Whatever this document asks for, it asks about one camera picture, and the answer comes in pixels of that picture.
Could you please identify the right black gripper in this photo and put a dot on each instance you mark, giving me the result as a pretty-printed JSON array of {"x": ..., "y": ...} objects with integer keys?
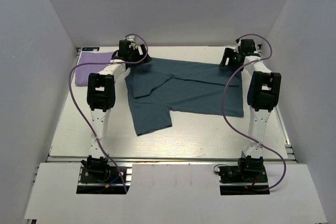
[{"x": 228, "y": 53}]

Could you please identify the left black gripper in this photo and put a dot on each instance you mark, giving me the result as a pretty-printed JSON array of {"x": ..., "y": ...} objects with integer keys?
[{"x": 140, "y": 56}]

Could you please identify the dark teal t-shirt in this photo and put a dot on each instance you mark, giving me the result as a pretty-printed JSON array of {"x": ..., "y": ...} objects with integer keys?
[{"x": 157, "y": 88}]

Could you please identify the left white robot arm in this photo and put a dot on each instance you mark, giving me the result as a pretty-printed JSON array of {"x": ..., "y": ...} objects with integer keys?
[{"x": 101, "y": 96}]

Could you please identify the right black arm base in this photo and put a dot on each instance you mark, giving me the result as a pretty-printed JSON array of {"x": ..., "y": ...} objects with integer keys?
[{"x": 248, "y": 177}]

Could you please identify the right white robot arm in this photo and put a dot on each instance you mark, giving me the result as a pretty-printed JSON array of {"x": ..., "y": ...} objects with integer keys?
[{"x": 262, "y": 95}]

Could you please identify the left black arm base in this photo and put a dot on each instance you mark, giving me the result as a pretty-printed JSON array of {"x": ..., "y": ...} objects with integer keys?
[{"x": 98, "y": 176}]

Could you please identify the left blue table sticker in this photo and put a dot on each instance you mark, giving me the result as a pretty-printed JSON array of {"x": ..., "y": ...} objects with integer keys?
[{"x": 90, "y": 49}]

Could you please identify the folded lavender t-shirt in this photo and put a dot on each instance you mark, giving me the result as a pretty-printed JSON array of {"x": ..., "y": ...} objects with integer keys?
[{"x": 92, "y": 63}]

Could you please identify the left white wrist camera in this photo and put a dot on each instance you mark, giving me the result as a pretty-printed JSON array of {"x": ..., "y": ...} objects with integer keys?
[{"x": 132, "y": 38}]

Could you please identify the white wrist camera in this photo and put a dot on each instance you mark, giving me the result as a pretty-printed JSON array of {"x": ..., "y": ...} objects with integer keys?
[
  {"x": 132, "y": 38},
  {"x": 237, "y": 48}
]

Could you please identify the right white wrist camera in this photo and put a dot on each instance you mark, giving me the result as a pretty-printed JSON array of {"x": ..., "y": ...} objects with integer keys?
[{"x": 237, "y": 48}]

